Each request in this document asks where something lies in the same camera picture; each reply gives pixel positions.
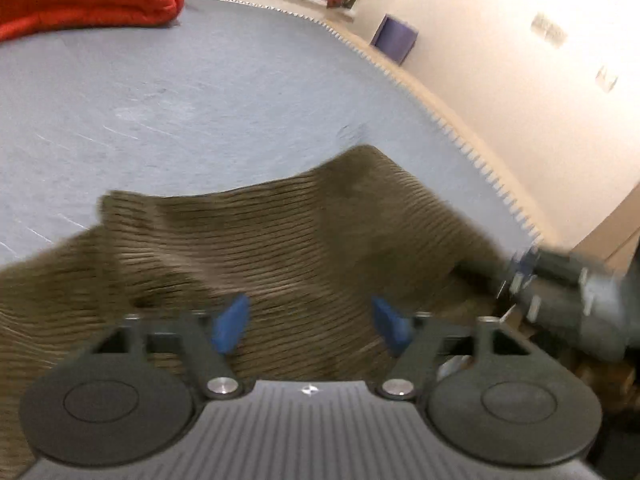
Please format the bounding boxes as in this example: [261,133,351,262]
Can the purple box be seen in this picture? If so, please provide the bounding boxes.
[371,14,419,66]

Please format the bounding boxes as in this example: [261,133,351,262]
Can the tan wooden panel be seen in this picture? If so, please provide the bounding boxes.
[572,195,640,277]

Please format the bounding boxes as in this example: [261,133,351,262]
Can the white wall socket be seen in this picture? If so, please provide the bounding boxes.
[530,11,568,47]
[595,64,619,92]

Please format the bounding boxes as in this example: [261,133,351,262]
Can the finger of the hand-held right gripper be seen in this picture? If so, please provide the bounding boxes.
[507,246,586,288]
[494,277,543,322]

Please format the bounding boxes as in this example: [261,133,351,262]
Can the olive brown corduroy pants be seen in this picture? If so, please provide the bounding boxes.
[0,145,531,480]

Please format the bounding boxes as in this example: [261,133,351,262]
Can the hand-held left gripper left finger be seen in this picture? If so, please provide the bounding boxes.
[92,292,251,401]

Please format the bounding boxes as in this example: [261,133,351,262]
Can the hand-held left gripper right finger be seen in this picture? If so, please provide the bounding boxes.
[371,296,531,401]

